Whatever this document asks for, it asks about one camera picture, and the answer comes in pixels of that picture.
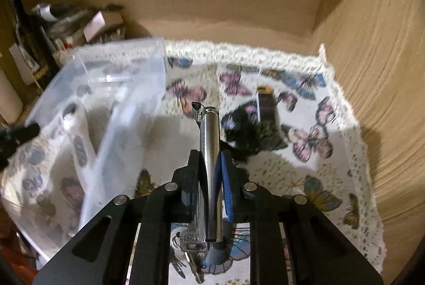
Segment butterfly print lace cloth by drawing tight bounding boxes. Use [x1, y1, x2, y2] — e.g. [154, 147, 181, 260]
[1, 39, 385, 284]

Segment stack of books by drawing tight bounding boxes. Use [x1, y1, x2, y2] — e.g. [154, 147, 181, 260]
[46, 8, 96, 48]

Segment cream cylindrical candle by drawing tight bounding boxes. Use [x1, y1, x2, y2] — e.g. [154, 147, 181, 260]
[0, 70, 23, 124]

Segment clear plastic storage bin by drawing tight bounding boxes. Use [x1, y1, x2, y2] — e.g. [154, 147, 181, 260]
[1, 39, 166, 261]

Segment small pink box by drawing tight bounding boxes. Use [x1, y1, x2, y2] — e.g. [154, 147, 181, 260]
[83, 11, 124, 42]

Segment silver keys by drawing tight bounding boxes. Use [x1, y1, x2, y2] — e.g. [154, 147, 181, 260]
[170, 223, 206, 284]

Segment dark wine bottle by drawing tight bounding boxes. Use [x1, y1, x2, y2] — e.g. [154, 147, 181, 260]
[10, 0, 55, 88]

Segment black small microphone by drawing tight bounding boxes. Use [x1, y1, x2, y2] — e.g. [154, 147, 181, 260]
[220, 100, 288, 163]

